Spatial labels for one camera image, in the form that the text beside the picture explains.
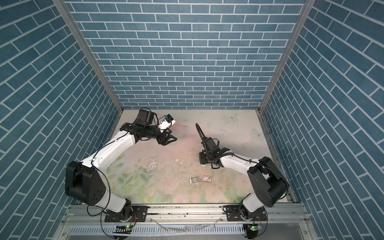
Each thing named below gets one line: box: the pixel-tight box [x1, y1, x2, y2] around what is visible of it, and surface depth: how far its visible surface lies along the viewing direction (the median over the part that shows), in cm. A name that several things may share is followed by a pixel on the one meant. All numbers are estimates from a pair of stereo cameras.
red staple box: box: [202, 175, 212, 183], surface depth 86 cm
